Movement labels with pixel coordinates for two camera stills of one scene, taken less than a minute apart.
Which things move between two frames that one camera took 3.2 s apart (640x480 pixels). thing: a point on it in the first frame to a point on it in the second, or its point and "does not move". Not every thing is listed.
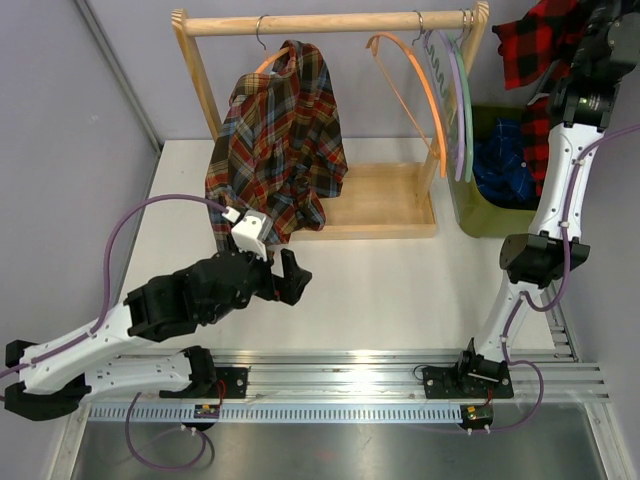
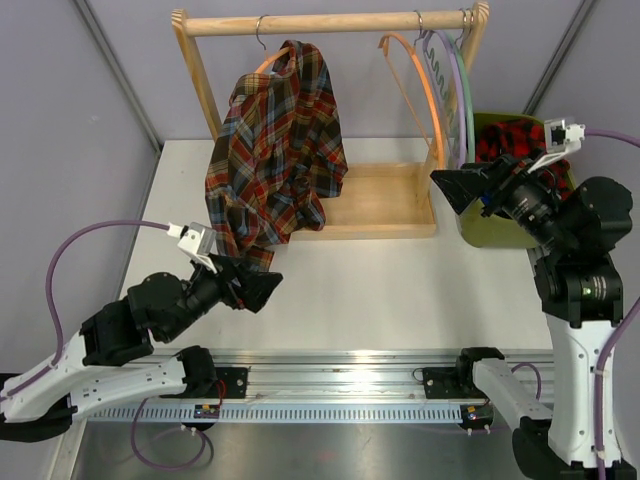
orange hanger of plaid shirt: x=273 y=58 does not move
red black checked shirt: x=536 y=48 to x=524 y=139
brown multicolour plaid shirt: x=279 y=150 does not move
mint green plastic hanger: x=468 y=106 does not move
